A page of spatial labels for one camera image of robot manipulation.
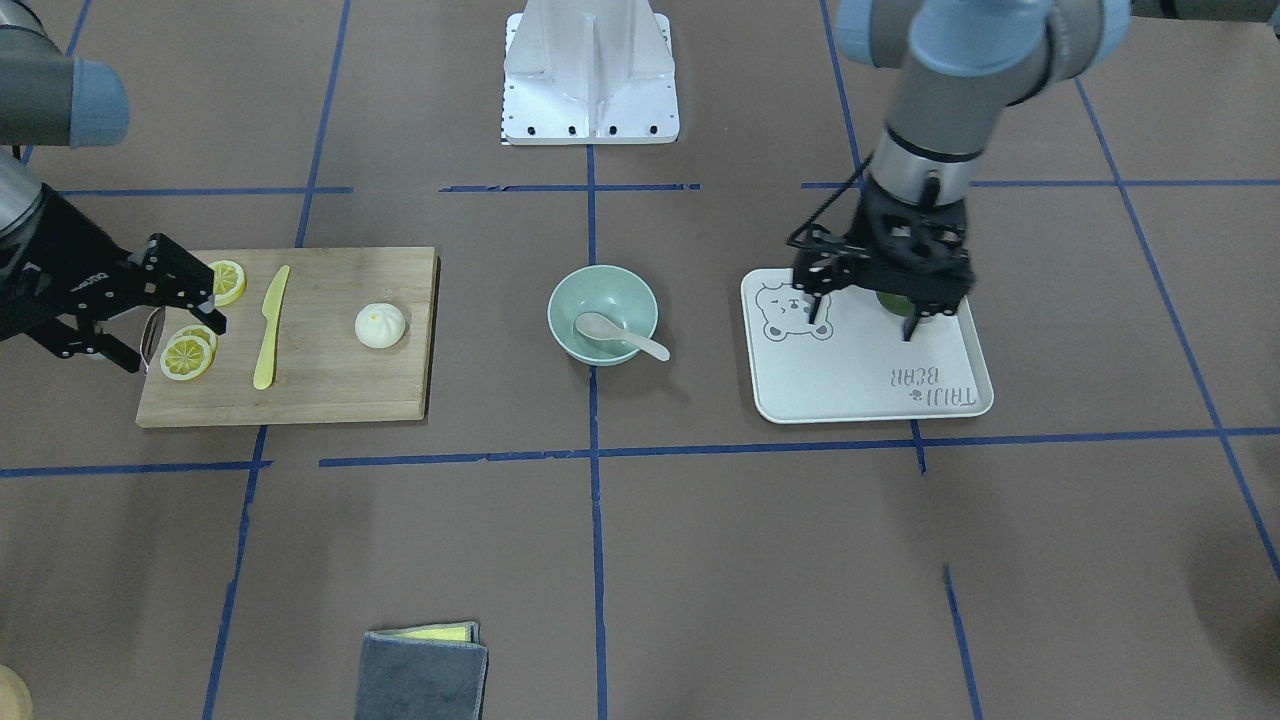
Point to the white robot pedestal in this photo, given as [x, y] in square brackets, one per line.
[589, 73]

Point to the lemon slice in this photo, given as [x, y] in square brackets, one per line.
[187, 357]
[229, 281]

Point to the white steamed bun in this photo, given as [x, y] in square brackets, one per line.
[380, 325]

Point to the yellow plastic knife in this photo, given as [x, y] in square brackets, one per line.
[271, 310]

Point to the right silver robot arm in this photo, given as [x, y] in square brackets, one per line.
[49, 98]

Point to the wooden mug tree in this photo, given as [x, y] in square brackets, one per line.
[16, 701]

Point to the grey folded cloth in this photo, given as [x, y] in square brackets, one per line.
[434, 671]

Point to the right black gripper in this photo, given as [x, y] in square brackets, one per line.
[57, 272]

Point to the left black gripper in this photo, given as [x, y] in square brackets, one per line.
[822, 272]

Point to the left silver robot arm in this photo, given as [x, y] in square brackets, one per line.
[961, 65]

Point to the white ceramic spoon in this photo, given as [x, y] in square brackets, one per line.
[598, 327]

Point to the green ceramic bowl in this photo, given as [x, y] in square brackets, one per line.
[618, 294]

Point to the green avocado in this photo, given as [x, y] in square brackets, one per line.
[897, 305]

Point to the bamboo cutting board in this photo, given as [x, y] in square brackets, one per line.
[323, 374]

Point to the cream bear tray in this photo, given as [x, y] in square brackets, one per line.
[851, 363]

